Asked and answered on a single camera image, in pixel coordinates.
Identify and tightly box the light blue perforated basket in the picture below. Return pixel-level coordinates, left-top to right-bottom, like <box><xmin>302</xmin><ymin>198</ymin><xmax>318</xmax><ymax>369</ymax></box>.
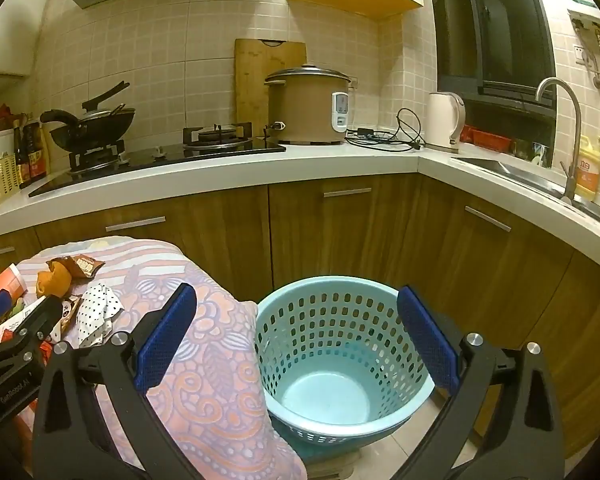
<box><xmin>254</xmin><ymin>276</ymin><xmax>437</xmax><ymax>453</ymax></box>

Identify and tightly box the yellow plastic basket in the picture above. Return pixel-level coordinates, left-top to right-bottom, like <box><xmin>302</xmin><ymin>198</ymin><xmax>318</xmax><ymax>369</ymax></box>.
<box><xmin>0</xmin><ymin>152</ymin><xmax>21</xmax><ymax>207</ymax></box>

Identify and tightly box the wall utensil rack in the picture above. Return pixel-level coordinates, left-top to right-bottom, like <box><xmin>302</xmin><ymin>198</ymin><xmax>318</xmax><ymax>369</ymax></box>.
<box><xmin>567</xmin><ymin>9</ymin><xmax>600</xmax><ymax>111</ymax></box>

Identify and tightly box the black wok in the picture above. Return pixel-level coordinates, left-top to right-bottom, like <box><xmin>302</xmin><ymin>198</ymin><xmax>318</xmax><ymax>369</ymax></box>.
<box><xmin>40</xmin><ymin>105</ymin><xmax>137</xmax><ymax>153</ymax></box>

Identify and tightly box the yellow dish soap bottle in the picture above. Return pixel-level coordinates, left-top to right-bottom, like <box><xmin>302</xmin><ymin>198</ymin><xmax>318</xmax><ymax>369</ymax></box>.
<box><xmin>575</xmin><ymin>136</ymin><xmax>600</xmax><ymax>201</ymax></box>

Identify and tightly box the red bag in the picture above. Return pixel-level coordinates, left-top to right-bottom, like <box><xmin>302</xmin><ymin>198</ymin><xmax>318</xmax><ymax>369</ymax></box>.
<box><xmin>0</xmin><ymin>102</ymin><xmax>28</xmax><ymax>133</ymax></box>

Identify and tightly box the small brown white wrapper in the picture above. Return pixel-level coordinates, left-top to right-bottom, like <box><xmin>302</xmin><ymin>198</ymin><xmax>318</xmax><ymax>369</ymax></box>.
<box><xmin>50</xmin><ymin>296</ymin><xmax>83</xmax><ymax>343</ymax></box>

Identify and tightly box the wooden cabinet door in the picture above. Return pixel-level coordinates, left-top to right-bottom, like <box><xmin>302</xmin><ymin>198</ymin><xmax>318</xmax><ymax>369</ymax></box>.
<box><xmin>269</xmin><ymin>176</ymin><xmax>421</xmax><ymax>293</ymax></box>
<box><xmin>562</xmin><ymin>252</ymin><xmax>600</xmax><ymax>461</ymax></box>
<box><xmin>34</xmin><ymin>185</ymin><xmax>273</xmax><ymax>301</ymax></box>
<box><xmin>0</xmin><ymin>227</ymin><xmax>43</xmax><ymax>286</ymax></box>
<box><xmin>419</xmin><ymin>175</ymin><xmax>576</xmax><ymax>461</ymax></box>

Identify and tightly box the black power cable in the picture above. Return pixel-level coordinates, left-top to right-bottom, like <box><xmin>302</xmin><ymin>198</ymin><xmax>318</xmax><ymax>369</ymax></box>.
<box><xmin>345</xmin><ymin>107</ymin><xmax>426</xmax><ymax>153</ymax></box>

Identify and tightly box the steel sink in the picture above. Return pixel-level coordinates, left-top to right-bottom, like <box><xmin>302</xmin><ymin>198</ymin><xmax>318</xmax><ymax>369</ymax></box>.
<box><xmin>451</xmin><ymin>156</ymin><xmax>600</xmax><ymax>233</ymax></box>

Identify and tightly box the brown snack wrapper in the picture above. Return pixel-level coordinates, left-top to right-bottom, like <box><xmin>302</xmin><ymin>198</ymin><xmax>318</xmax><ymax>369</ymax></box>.
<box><xmin>46</xmin><ymin>255</ymin><xmax>106</xmax><ymax>278</ymax></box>

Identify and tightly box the red label sauce bottle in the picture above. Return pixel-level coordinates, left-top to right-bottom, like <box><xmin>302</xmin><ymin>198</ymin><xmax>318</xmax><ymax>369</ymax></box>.
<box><xmin>24</xmin><ymin>119</ymin><xmax>48</xmax><ymax>181</ymax></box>

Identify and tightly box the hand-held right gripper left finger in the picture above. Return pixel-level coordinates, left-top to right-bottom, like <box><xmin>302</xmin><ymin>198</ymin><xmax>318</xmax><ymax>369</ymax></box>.
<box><xmin>31</xmin><ymin>282</ymin><xmax>198</xmax><ymax>480</ymax></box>

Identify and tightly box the wooden cutting board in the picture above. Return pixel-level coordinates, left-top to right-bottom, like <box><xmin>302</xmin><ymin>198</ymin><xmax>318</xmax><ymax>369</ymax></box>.
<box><xmin>234</xmin><ymin>38</ymin><xmax>308</xmax><ymax>133</ymax></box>

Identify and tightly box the polka dot white cloth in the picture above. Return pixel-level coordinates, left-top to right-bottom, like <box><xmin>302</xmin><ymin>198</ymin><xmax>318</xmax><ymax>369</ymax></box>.
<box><xmin>75</xmin><ymin>282</ymin><xmax>123</xmax><ymax>348</ymax></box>

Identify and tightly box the orange plush toy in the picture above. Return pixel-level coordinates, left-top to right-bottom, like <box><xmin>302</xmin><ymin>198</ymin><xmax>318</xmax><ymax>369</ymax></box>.
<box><xmin>36</xmin><ymin>259</ymin><xmax>73</xmax><ymax>297</ymax></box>

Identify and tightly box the dark window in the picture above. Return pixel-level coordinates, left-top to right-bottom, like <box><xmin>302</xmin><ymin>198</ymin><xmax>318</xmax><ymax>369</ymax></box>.
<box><xmin>425</xmin><ymin>0</ymin><xmax>558</xmax><ymax>106</ymax></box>

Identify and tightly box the white electric kettle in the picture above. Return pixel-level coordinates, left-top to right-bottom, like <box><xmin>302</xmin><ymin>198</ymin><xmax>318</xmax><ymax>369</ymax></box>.
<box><xmin>426</xmin><ymin>91</ymin><xmax>467</xmax><ymax>153</ymax></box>

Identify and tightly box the red and white carton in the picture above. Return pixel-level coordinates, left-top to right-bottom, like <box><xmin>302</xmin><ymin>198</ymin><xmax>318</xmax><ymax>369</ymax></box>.
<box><xmin>0</xmin><ymin>264</ymin><xmax>29</xmax><ymax>306</ymax></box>

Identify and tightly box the black glass gas stove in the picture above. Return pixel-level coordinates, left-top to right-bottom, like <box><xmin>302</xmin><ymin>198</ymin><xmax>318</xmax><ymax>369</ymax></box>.
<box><xmin>27</xmin><ymin>122</ymin><xmax>287</xmax><ymax>198</ymax></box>

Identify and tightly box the black burner grate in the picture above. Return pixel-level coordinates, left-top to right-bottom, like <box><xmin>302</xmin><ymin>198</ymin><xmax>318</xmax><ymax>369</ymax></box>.
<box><xmin>69</xmin><ymin>140</ymin><xmax>126</xmax><ymax>173</ymax></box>
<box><xmin>182</xmin><ymin>122</ymin><xmax>253</xmax><ymax>151</ymax></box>

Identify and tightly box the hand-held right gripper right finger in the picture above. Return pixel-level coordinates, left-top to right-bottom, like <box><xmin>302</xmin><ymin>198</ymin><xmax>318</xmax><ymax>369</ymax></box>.
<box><xmin>396</xmin><ymin>285</ymin><xmax>566</xmax><ymax>480</ymax></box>

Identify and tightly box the pink floral patterned blanket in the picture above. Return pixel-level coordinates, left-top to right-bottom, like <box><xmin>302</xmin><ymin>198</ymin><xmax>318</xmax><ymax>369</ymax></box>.
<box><xmin>0</xmin><ymin>236</ymin><xmax>308</xmax><ymax>480</ymax></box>

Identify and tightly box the steel faucet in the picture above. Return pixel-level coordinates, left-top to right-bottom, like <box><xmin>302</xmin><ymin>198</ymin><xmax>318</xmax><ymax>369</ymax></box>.
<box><xmin>535</xmin><ymin>77</ymin><xmax>583</xmax><ymax>201</ymax></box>

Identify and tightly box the brown rice cooker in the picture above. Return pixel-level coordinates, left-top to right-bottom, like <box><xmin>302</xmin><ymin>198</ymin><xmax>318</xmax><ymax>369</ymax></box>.
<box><xmin>264</xmin><ymin>64</ymin><xmax>353</xmax><ymax>146</ymax></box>

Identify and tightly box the dark sauce bottle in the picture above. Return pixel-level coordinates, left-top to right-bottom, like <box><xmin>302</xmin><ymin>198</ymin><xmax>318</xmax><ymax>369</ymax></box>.
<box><xmin>12</xmin><ymin>120</ymin><xmax>31</xmax><ymax>186</ymax></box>

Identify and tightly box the red box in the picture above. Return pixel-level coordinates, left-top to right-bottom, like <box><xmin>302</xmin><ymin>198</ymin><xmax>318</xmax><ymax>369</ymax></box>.
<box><xmin>462</xmin><ymin>127</ymin><xmax>512</xmax><ymax>153</ymax></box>

